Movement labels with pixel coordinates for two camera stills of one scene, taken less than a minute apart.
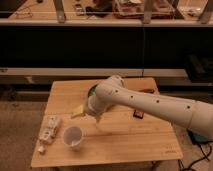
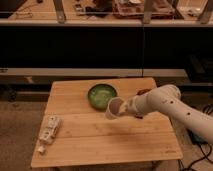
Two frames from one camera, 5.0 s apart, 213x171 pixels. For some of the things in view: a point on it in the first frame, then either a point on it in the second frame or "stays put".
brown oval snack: x=147 y=90 stays put
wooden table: x=123 y=136 stays put
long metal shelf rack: x=73 y=39 stays put
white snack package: x=48 y=129 stays put
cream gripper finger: x=78 y=111 to x=123 y=107
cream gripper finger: x=98 y=118 to x=139 y=115
